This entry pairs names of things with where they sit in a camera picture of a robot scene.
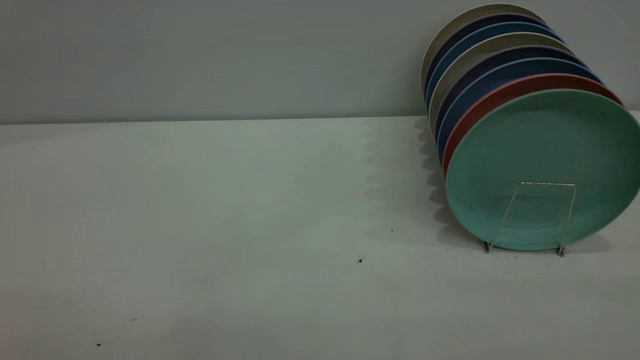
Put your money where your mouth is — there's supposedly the green round plate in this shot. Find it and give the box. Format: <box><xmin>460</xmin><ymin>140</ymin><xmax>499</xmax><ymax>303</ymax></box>
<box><xmin>445</xmin><ymin>89</ymin><xmax>640</xmax><ymax>252</ymax></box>

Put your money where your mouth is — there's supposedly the metal wire plate rack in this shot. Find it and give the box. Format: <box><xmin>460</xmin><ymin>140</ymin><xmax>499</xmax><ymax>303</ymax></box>
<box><xmin>481</xmin><ymin>181</ymin><xmax>577</xmax><ymax>258</ymax></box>

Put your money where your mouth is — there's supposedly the teal blue round plate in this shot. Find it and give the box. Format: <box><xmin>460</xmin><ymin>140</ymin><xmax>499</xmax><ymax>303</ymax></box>
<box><xmin>426</xmin><ymin>21</ymin><xmax>566</xmax><ymax>108</ymax></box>

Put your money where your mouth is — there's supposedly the navy blue round plate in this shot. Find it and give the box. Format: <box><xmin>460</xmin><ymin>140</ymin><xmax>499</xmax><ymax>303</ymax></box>
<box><xmin>437</xmin><ymin>57</ymin><xmax>603</xmax><ymax>163</ymax></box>

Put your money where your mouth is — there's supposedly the purple round plate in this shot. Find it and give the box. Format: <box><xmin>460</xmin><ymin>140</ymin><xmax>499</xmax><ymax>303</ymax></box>
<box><xmin>434</xmin><ymin>45</ymin><xmax>588</xmax><ymax>141</ymax></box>
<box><xmin>424</xmin><ymin>12</ymin><xmax>551</xmax><ymax>96</ymax></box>

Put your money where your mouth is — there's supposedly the beige round plate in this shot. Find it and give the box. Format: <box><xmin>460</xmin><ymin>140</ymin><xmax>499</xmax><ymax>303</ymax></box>
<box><xmin>421</xmin><ymin>2</ymin><xmax>548</xmax><ymax>96</ymax></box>
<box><xmin>428</xmin><ymin>32</ymin><xmax>573</xmax><ymax>133</ymax></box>

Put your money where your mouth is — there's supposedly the pink round plate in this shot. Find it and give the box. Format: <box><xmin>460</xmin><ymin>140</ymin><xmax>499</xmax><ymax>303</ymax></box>
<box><xmin>442</xmin><ymin>73</ymin><xmax>626</xmax><ymax>181</ymax></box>

